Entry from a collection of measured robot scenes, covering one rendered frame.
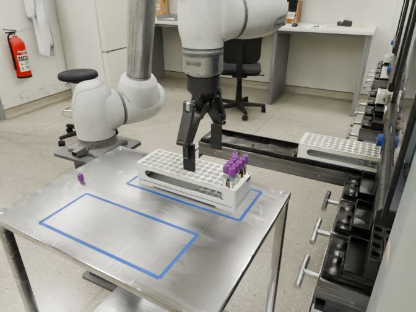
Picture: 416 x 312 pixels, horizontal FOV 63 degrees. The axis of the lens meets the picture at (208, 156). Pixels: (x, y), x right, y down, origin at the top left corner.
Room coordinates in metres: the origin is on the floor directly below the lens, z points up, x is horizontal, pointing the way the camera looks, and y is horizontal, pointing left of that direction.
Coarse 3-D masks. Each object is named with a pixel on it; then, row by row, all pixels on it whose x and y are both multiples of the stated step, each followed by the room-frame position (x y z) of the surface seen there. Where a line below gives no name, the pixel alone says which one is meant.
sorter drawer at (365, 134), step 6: (366, 120) 1.29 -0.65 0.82; (372, 120) 1.32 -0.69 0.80; (360, 126) 1.26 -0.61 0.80; (366, 126) 1.23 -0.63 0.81; (372, 126) 1.23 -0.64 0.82; (348, 132) 1.31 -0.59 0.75; (360, 132) 1.23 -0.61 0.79; (366, 132) 1.22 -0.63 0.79; (372, 132) 1.21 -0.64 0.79; (378, 132) 1.20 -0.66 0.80; (348, 138) 1.27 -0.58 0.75; (360, 138) 1.23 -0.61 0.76; (366, 138) 1.22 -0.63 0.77; (372, 138) 1.21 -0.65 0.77
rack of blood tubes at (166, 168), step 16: (144, 160) 0.81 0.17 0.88; (160, 160) 0.81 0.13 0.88; (176, 160) 0.82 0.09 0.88; (144, 176) 0.79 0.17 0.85; (160, 176) 0.82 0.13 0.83; (176, 176) 0.74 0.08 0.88; (192, 176) 0.74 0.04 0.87; (208, 176) 0.74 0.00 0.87; (176, 192) 0.74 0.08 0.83; (192, 192) 0.72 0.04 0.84; (208, 192) 0.71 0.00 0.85; (224, 192) 0.67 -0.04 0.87; (240, 192) 0.68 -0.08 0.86; (224, 208) 0.67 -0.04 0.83
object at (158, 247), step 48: (48, 192) 0.75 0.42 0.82; (96, 192) 0.75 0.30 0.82; (144, 192) 0.75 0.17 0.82; (288, 192) 0.75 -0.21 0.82; (48, 240) 0.56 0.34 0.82; (96, 240) 0.56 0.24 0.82; (144, 240) 0.56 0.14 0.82; (192, 240) 0.56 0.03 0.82; (240, 240) 0.56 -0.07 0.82; (144, 288) 0.43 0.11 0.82; (192, 288) 0.43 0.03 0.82
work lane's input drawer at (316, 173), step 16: (208, 144) 1.09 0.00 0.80; (224, 144) 1.07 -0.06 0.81; (240, 144) 1.09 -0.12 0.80; (256, 144) 1.09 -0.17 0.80; (272, 144) 1.09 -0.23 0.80; (288, 144) 1.08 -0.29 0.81; (256, 160) 1.01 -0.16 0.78; (272, 160) 0.98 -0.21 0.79; (288, 160) 0.96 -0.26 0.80; (304, 160) 0.95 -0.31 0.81; (304, 176) 0.93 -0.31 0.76; (320, 176) 0.91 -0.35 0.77; (336, 176) 0.89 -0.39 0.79
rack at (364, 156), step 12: (300, 144) 0.96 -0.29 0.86; (312, 144) 0.96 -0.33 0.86; (324, 144) 0.97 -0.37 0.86; (336, 144) 0.97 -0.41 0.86; (348, 144) 0.95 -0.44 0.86; (360, 144) 0.95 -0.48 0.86; (372, 144) 0.95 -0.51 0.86; (300, 156) 0.96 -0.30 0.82; (312, 156) 0.94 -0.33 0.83; (324, 156) 0.98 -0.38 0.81; (336, 156) 0.98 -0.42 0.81; (348, 156) 0.90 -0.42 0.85; (360, 156) 0.88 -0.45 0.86; (372, 156) 0.87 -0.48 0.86; (360, 168) 0.88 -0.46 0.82; (372, 168) 0.86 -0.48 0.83
